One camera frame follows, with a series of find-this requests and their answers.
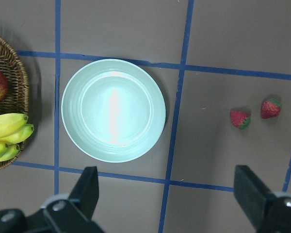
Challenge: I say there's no red strawberry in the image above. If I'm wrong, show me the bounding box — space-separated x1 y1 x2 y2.
229 110 251 130
260 99 282 119

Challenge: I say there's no yellow banana bunch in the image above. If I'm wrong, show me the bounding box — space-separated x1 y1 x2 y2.
0 113 34 162

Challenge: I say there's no light green plate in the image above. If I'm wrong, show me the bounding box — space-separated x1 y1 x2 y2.
61 59 166 163

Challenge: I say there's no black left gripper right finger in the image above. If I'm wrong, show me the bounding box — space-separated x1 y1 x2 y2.
234 165 291 233

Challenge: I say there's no brown wicker basket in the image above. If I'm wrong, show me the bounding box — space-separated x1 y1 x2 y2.
0 31 30 172

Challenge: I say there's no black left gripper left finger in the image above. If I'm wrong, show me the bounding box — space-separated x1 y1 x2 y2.
0 166 103 233

